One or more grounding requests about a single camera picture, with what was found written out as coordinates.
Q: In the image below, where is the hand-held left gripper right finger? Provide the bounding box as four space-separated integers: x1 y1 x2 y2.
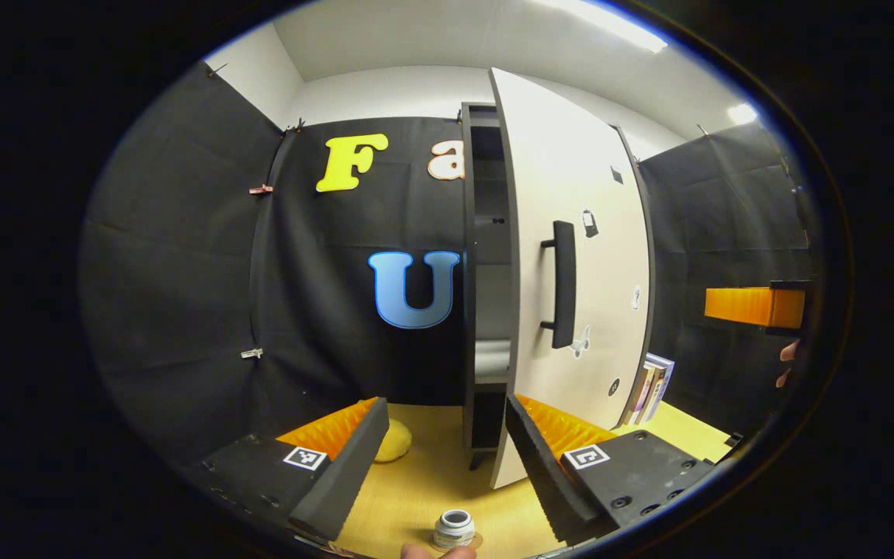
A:
504 393 716 547

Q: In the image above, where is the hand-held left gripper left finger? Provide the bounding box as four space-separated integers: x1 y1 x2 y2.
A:
183 396 390 544

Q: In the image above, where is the white bottle green label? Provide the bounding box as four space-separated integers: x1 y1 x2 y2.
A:
433 509 476 550

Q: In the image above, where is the black cabinet door handle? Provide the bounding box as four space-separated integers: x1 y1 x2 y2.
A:
539 220 577 350

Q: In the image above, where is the dark grey cabinet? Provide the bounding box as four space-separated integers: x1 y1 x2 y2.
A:
460 101 658 471

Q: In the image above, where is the yellow lumpy toy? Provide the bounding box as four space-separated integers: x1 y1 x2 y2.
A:
373 419 414 464

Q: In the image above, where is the white blue book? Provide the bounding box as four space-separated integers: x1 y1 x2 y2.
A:
645 353 677 423

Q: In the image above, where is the beige cover book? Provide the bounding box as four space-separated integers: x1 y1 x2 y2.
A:
623 365 650 425

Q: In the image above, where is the black backdrop cloth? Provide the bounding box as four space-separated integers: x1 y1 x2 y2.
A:
78 62 822 468

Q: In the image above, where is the long ceiling light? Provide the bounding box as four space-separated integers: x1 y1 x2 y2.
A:
532 0 670 54

